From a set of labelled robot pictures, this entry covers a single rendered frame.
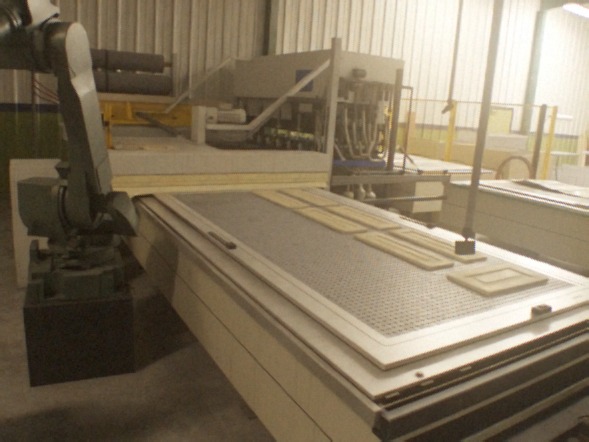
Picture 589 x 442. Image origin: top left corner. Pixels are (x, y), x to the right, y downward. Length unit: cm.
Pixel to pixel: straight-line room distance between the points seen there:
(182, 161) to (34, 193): 160
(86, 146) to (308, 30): 762
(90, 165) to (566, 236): 471
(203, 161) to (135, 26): 459
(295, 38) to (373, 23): 194
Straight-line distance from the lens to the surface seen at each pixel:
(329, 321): 184
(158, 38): 858
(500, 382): 184
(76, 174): 269
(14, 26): 236
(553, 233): 578
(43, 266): 301
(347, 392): 155
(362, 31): 1053
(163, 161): 414
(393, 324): 189
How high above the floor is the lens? 166
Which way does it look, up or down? 13 degrees down
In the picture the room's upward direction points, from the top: 4 degrees clockwise
